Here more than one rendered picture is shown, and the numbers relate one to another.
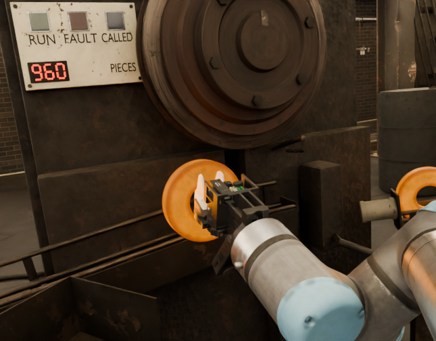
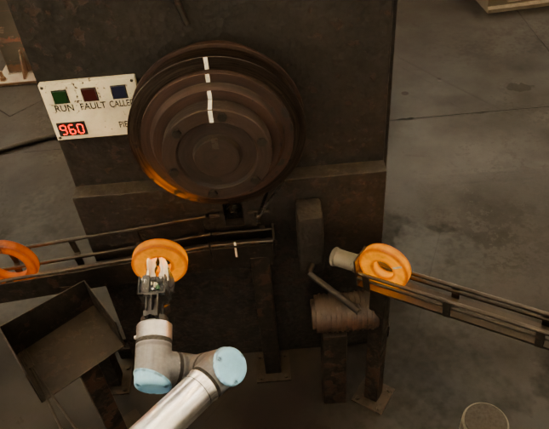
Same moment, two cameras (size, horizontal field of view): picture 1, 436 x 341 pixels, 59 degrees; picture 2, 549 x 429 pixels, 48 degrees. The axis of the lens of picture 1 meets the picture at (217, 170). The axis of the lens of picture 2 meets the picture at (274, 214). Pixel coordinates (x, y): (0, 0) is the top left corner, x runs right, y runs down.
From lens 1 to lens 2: 1.30 m
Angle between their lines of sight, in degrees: 37
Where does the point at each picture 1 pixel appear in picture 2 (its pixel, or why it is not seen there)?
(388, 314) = not seen: hidden behind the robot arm
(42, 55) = (65, 117)
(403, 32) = not seen: outside the picture
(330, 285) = (151, 374)
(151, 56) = (135, 147)
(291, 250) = (149, 347)
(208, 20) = (166, 146)
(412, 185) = (369, 256)
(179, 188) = (139, 259)
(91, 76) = (104, 129)
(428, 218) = (211, 358)
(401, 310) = not seen: hidden behind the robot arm
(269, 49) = (220, 163)
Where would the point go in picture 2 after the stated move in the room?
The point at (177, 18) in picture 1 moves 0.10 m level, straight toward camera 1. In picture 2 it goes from (151, 128) to (134, 151)
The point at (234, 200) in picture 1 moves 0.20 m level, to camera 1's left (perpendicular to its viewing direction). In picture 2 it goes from (149, 295) to (82, 278)
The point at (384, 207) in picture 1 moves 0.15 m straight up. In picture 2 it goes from (346, 263) to (347, 227)
